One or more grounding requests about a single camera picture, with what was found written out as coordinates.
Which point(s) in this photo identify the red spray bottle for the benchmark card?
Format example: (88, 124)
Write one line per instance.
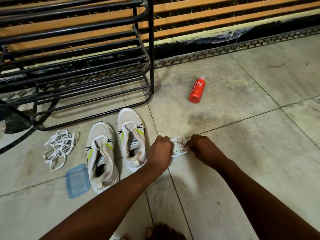
(197, 90)

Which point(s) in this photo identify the person's left hand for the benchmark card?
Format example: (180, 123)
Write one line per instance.
(158, 153)

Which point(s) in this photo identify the orange wooden slatted panel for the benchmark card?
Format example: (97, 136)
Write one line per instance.
(212, 21)

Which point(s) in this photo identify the person's left forearm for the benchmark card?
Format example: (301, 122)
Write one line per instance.
(110, 207)

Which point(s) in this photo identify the white shoelace in container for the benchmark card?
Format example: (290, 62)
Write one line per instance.
(179, 146)

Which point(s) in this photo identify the person's right forearm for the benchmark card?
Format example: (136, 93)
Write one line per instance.
(260, 204)

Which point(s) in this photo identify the person's right hand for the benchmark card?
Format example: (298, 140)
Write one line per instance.
(205, 149)

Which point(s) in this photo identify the small white plastic container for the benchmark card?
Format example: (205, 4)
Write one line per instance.
(172, 153)

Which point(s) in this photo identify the blue plastic container lid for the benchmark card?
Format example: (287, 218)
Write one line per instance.
(78, 181)

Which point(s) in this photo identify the person's right fingers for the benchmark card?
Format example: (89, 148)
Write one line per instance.
(192, 146)

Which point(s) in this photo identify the black metal shoe rack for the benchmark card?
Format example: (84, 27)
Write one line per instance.
(75, 29)

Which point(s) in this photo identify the loose white shoelace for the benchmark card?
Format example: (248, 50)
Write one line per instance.
(60, 144)

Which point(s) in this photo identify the person's left fingers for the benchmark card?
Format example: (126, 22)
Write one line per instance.
(167, 144)

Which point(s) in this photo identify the white sneaker with green stripes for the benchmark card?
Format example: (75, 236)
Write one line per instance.
(131, 137)
(101, 157)

